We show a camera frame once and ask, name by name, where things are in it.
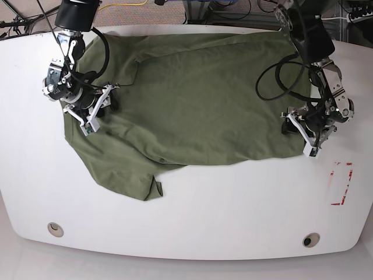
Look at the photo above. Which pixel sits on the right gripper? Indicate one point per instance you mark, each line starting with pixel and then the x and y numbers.
pixel 87 106

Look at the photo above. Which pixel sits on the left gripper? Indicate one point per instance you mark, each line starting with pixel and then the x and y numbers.
pixel 311 124

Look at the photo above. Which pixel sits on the olive green T-shirt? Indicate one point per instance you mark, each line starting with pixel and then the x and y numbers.
pixel 186 99

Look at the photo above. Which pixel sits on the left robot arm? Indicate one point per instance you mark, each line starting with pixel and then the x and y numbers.
pixel 302 23

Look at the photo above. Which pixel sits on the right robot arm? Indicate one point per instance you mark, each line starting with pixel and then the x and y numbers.
pixel 74 18

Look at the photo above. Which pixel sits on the red tape rectangle marking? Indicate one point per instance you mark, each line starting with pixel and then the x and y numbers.
pixel 339 181

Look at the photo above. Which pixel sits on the black tripod stand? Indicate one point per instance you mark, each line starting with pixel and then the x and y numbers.
pixel 20 25

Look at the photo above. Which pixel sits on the white power strip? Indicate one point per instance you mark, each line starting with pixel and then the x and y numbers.
pixel 359 14

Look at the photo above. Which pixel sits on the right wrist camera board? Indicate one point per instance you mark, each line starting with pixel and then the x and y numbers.
pixel 90 127

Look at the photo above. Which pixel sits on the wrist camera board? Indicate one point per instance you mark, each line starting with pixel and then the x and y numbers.
pixel 90 127
pixel 310 151

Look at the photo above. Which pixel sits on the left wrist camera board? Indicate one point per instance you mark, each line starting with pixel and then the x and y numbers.
pixel 310 151

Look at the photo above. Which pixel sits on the right table cable grommet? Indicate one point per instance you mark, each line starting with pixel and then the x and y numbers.
pixel 311 240

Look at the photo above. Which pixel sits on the table cable grommet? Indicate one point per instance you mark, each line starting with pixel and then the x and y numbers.
pixel 55 230
pixel 311 240

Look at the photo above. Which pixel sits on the left table cable grommet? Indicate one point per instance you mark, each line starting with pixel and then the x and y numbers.
pixel 55 230

